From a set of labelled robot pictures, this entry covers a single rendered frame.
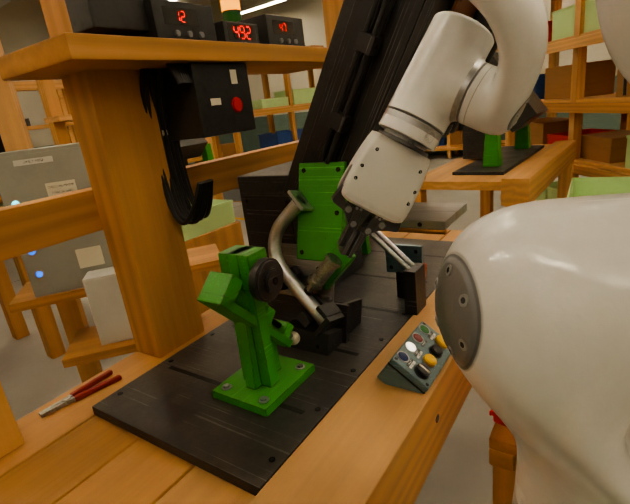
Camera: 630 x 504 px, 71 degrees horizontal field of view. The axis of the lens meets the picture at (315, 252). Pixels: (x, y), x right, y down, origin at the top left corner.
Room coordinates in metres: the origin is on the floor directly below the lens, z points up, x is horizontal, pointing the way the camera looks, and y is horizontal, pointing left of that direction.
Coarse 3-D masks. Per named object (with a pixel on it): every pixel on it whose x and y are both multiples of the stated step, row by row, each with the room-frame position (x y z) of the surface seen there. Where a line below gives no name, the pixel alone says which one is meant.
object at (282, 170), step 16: (240, 176) 1.15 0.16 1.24; (256, 176) 1.12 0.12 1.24; (272, 176) 1.09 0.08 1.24; (240, 192) 1.15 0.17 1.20; (256, 192) 1.12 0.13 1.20; (272, 192) 1.09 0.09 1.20; (256, 208) 1.12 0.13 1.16; (272, 208) 1.09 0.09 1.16; (256, 224) 1.13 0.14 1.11; (272, 224) 1.10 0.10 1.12; (256, 240) 1.13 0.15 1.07; (288, 240) 1.07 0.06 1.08; (352, 272) 1.24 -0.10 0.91
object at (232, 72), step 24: (168, 72) 1.02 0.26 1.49; (192, 72) 0.98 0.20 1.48; (216, 72) 1.04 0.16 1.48; (240, 72) 1.10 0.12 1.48; (168, 96) 1.03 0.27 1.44; (192, 96) 0.99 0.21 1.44; (216, 96) 1.03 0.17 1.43; (240, 96) 1.09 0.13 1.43; (168, 120) 1.04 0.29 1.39; (192, 120) 1.00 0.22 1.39; (216, 120) 1.02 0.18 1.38; (240, 120) 1.08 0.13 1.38
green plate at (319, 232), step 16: (304, 176) 0.97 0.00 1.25; (320, 176) 0.94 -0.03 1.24; (336, 176) 0.92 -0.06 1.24; (304, 192) 0.96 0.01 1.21; (320, 192) 0.93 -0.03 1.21; (320, 208) 0.93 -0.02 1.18; (336, 208) 0.90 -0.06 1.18; (304, 224) 0.94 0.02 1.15; (320, 224) 0.92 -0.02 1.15; (336, 224) 0.90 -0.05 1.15; (304, 240) 0.94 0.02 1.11; (320, 240) 0.91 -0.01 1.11; (336, 240) 0.89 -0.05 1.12; (304, 256) 0.93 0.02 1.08; (320, 256) 0.90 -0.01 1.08
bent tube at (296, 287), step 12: (288, 192) 0.93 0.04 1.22; (300, 192) 0.96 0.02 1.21; (288, 204) 0.94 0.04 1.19; (300, 204) 0.91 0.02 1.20; (288, 216) 0.93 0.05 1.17; (276, 228) 0.94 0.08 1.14; (276, 240) 0.94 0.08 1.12; (276, 252) 0.94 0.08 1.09; (288, 276) 0.90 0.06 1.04; (300, 288) 0.88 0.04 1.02; (300, 300) 0.87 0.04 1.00; (312, 300) 0.86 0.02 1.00; (312, 312) 0.85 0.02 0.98
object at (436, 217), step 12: (420, 204) 1.05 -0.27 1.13; (432, 204) 1.04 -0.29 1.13; (444, 204) 1.02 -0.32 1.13; (456, 204) 1.01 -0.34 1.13; (408, 216) 0.96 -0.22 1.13; (420, 216) 0.94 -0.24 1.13; (432, 216) 0.93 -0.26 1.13; (444, 216) 0.92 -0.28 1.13; (456, 216) 0.95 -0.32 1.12; (408, 228) 0.93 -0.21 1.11; (420, 228) 0.91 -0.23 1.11; (432, 228) 0.90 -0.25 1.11; (444, 228) 0.88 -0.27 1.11
